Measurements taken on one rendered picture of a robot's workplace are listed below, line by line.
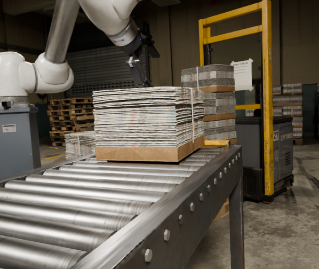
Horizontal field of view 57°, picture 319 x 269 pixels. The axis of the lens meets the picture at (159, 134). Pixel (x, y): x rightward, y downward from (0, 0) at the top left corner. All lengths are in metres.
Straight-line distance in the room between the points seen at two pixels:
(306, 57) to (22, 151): 7.64
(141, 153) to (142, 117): 0.11
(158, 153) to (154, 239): 0.48
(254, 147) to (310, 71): 5.53
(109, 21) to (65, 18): 0.66
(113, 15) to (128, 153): 0.41
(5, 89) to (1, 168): 0.37
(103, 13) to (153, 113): 0.31
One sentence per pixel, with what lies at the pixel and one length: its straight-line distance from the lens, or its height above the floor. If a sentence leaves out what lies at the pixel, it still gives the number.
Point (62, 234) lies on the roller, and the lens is 0.48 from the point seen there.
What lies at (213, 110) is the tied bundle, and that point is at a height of 0.91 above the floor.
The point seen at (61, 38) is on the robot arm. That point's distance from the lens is 1.52.
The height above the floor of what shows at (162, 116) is 0.94.
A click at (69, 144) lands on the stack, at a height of 0.76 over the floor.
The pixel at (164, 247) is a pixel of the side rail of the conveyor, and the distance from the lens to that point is 0.48.
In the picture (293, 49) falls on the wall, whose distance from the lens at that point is 8.49.
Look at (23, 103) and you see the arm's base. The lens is 1.57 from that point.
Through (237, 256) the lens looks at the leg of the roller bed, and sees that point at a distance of 1.32.
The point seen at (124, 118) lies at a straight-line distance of 0.93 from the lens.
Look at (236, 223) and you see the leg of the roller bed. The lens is 1.26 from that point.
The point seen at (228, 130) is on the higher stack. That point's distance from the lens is 2.61.
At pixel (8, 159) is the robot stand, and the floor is 0.76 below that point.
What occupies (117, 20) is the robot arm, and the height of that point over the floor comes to 1.21.
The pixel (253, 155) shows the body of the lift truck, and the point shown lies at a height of 0.43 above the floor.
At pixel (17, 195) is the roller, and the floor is 0.79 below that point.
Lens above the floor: 0.97
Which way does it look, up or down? 6 degrees down
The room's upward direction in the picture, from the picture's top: 3 degrees counter-clockwise
